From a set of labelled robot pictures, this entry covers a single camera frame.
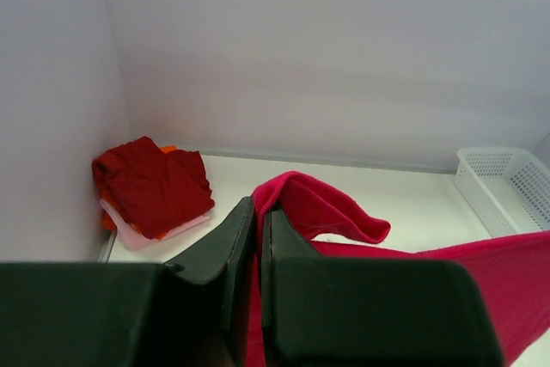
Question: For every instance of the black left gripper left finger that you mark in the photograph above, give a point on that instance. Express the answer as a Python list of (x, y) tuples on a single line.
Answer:
[(189, 311)]

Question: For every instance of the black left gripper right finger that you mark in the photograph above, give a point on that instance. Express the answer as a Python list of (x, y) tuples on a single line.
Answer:
[(334, 311)]

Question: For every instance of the pink folded t shirt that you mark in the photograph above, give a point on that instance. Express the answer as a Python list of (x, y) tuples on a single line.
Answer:
[(129, 235)]

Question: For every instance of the orange folded t shirt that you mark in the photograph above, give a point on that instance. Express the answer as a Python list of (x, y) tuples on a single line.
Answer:
[(129, 221)]

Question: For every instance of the dark red folded t shirt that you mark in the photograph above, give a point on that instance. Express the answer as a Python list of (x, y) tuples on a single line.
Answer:
[(154, 186)]

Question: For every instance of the white plastic basket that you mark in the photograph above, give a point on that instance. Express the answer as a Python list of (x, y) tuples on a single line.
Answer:
[(508, 189)]

